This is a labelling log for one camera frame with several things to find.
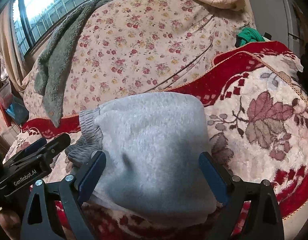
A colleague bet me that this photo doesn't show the green cloth item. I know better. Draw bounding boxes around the green cloth item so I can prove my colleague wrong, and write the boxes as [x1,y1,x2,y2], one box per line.
[235,28,265,48]

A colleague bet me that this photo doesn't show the grey sweatpants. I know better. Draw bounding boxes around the grey sweatpants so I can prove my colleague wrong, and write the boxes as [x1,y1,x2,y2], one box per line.
[65,92,216,227]

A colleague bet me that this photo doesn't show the window with metal grille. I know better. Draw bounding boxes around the window with metal grille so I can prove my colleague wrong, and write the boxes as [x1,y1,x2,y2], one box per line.
[12,0,87,55]

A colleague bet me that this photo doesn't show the floral beige quilt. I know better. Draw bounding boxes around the floral beige quilt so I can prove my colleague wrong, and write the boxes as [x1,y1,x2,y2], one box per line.
[24,0,255,119]

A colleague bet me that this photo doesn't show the green fleece jacket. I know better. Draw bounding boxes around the green fleece jacket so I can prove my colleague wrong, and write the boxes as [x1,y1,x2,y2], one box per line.
[34,0,110,128]

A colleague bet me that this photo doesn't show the blue plastic bag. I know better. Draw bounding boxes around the blue plastic bag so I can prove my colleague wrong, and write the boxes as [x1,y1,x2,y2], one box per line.
[6,96,29,125]

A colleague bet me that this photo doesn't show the red floral plush blanket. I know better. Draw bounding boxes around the red floral plush blanket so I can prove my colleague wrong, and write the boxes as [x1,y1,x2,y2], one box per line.
[5,41,308,239]

